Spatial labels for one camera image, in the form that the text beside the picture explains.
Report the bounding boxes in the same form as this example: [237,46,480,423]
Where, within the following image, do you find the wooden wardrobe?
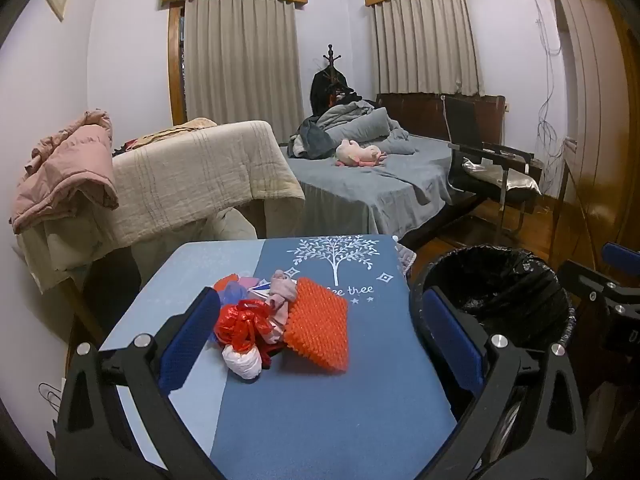
[547,0,640,271]

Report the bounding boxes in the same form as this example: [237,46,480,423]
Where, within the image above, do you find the pink drawstring pouch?
[269,269,301,345]

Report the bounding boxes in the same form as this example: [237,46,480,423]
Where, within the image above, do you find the orange bubble wrap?
[284,277,350,373]

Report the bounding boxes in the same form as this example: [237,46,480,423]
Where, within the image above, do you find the black chair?
[442,95,545,231]

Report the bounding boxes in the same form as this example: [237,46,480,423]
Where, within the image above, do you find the blue purple plastic bag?
[222,275,256,307]

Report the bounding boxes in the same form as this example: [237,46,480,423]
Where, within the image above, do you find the wooden headboard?
[375,92,507,147]

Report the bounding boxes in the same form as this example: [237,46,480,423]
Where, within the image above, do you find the beige striped blanket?
[112,120,306,251]

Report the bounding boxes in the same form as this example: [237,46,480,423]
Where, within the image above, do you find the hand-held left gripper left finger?
[56,286,223,480]

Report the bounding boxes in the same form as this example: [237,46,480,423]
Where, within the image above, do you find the pink plush toy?
[334,140,388,168]

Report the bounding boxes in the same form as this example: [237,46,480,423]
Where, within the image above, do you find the silver cushion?
[460,157,542,197]

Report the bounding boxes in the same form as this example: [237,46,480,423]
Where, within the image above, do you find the white plastic bag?
[221,342,263,382]

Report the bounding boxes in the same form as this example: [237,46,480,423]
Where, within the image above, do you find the tan folded cloth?
[131,117,218,150]

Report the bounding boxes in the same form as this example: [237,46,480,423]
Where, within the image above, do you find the grey duvet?
[290,100,416,156]

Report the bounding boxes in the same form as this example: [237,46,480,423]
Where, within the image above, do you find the wooden window frame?
[167,2,187,126]

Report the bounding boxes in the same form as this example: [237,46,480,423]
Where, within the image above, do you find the pink padded jacket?
[10,109,121,235]

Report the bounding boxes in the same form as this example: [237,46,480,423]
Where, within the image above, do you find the red plastic bag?
[214,299,273,361]

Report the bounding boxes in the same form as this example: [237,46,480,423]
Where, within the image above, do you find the dark clothes pile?
[287,120,337,161]

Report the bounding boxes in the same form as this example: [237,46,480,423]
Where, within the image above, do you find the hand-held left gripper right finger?
[422,286,587,480]

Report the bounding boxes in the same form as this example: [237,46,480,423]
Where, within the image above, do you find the black-lined trash bin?
[409,244,577,411]

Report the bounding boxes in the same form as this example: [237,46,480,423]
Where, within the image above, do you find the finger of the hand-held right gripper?
[556,259,640,313]
[601,241,640,273]

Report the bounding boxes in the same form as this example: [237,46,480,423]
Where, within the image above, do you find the beige curtain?
[182,0,306,128]
[372,0,486,98]

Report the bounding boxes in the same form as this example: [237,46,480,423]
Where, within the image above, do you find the blue tree-print tablecloth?
[97,234,458,480]

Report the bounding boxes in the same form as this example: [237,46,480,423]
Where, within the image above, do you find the wooden coat rack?
[310,44,351,111]

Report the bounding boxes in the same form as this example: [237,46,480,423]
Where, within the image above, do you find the bed with grey sheet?
[287,132,456,248]

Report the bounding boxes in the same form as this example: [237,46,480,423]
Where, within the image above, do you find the hanging cables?
[530,0,568,196]

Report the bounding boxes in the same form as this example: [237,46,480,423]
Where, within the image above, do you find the wire hanger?
[39,382,66,413]

